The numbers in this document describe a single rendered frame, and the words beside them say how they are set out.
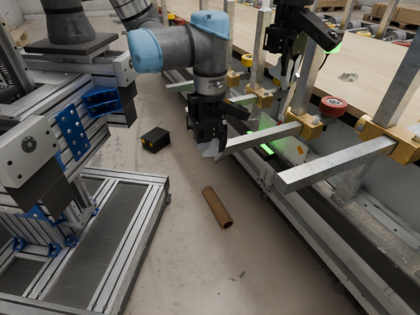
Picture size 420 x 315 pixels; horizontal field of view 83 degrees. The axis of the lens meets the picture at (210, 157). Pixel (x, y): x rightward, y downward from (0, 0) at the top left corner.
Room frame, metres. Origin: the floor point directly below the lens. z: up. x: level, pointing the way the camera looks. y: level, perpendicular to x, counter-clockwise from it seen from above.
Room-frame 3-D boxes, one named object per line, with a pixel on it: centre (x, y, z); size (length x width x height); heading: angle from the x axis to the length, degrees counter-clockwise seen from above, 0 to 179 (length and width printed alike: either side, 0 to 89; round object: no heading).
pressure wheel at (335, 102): (0.69, -0.40, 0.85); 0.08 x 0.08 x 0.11
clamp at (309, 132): (0.67, -0.30, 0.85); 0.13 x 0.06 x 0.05; 25
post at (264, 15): (0.92, -0.18, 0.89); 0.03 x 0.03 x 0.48; 25
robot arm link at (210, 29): (0.51, 0.00, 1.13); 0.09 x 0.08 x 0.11; 113
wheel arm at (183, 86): (1.07, -0.01, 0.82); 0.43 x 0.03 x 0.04; 115
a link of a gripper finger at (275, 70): (0.62, -0.18, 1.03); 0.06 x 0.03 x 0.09; 45
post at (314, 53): (0.69, -0.29, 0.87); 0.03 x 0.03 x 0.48; 25
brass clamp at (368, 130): (0.44, -0.40, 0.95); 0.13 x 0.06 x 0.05; 25
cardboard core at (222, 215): (0.96, -0.04, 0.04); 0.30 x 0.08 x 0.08; 25
